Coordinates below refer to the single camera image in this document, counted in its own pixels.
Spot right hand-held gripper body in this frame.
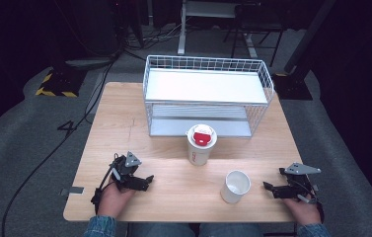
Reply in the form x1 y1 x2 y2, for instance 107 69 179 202
278 161 323 203

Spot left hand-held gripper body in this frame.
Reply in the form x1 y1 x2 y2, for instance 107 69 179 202
109 150 142 191

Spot white paper cup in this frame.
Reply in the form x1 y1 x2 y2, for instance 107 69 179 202
219 169 252 204

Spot white tumbler with red lid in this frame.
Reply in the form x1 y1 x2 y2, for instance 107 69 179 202
185 123 218 167

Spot white wire shelf rack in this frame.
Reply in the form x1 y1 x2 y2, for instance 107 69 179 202
142 54 276 139

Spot person's right hand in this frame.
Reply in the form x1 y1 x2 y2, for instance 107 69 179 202
281 196 324 227

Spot person's left hand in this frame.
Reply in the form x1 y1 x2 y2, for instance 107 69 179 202
97 179 137 219

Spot person's right leg in jeans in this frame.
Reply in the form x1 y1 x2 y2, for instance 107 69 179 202
199 222 264 237

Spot black square stand base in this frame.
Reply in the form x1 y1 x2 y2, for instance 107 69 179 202
271 72 314 101

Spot black yellow striped stand base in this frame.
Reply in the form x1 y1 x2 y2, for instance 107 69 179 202
35 66 88 99

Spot black metal chair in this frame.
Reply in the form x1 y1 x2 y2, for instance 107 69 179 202
222 2 286 68

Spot long black floor cable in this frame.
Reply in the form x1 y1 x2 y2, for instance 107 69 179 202
1 58 117 237

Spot bundle of floor cables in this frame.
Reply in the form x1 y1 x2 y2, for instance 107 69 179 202
119 18 187 62

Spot black slanted stand post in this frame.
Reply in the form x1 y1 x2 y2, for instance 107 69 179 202
283 0 337 75

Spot white desk frame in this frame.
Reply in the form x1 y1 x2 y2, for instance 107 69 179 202
177 0 259 59

